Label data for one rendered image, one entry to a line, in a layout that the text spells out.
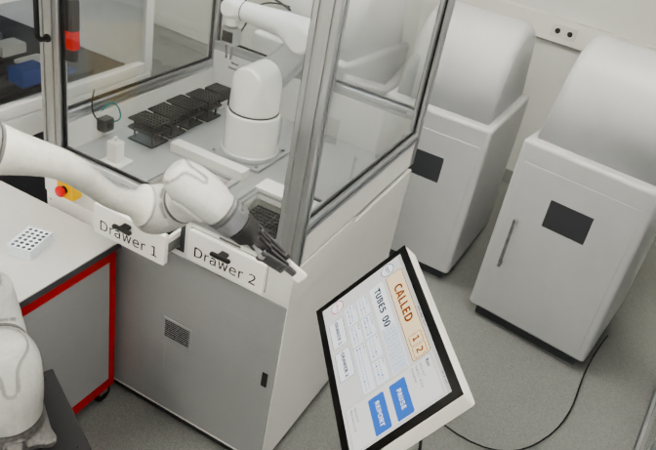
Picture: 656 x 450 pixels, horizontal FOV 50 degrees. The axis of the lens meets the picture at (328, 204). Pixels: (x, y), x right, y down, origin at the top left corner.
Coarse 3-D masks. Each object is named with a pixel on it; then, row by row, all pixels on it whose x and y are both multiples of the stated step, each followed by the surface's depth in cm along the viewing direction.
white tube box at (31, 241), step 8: (24, 232) 227; (32, 232) 227; (40, 232) 229; (48, 232) 229; (16, 240) 223; (24, 240) 224; (32, 240) 224; (40, 240) 226; (48, 240) 228; (8, 248) 220; (16, 248) 219; (24, 248) 220; (32, 248) 220; (40, 248) 224; (16, 256) 221; (24, 256) 220; (32, 256) 221
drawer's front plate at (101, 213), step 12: (96, 204) 224; (96, 216) 226; (108, 216) 223; (120, 216) 220; (96, 228) 229; (108, 228) 226; (132, 228) 220; (120, 240) 225; (132, 240) 222; (144, 240) 219; (156, 240) 217; (144, 252) 222; (156, 252) 219
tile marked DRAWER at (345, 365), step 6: (348, 348) 172; (336, 354) 174; (342, 354) 172; (348, 354) 171; (336, 360) 172; (342, 360) 171; (348, 360) 169; (342, 366) 170; (348, 366) 168; (342, 372) 168; (348, 372) 167; (354, 372) 165; (342, 378) 167
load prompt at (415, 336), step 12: (396, 276) 177; (396, 288) 174; (408, 288) 171; (396, 300) 171; (408, 300) 169; (396, 312) 168; (408, 312) 166; (408, 324) 163; (420, 324) 161; (408, 336) 161; (420, 336) 158; (408, 348) 158; (420, 348) 156
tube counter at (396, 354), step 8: (384, 320) 170; (392, 320) 168; (384, 328) 168; (392, 328) 166; (384, 336) 166; (392, 336) 164; (392, 344) 163; (400, 344) 161; (392, 352) 161; (400, 352) 159; (392, 360) 159; (400, 360) 157; (392, 368) 158; (400, 368) 156
